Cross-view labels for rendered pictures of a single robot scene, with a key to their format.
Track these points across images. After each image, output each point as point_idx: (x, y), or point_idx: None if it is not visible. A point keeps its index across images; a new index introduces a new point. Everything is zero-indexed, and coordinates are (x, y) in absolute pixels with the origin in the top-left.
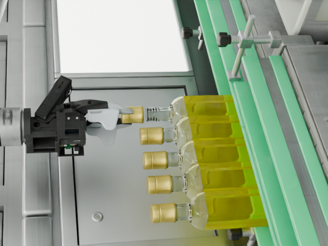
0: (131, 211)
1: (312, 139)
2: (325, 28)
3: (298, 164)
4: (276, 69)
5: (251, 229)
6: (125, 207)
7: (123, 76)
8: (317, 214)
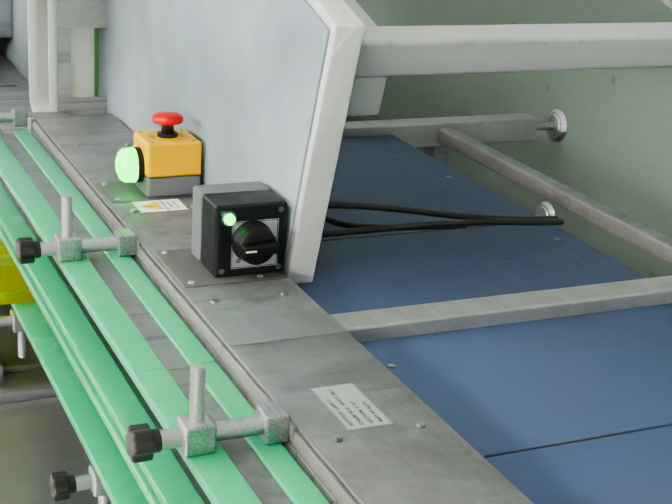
0: None
1: (62, 170)
2: (90, 107)
3: (38, 180)
4: (20, 136)
5: (11, 314)
6: None
7: None
8: (56, 202)
